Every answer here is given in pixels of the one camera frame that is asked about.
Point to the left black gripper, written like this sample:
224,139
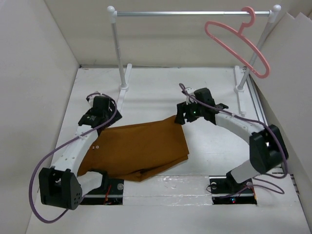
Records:
111,109

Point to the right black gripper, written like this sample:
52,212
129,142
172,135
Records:
181,108

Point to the brown trousers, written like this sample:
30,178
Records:
137,152

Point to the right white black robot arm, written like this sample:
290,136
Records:
267,148

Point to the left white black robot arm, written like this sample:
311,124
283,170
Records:
60,185

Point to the white metal clothes rack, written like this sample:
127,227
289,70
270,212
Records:
240,81

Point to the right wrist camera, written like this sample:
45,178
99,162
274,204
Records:
190,95

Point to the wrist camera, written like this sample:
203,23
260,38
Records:
90,98
190,95

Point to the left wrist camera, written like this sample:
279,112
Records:
90,98

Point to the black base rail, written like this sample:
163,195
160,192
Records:
184,190

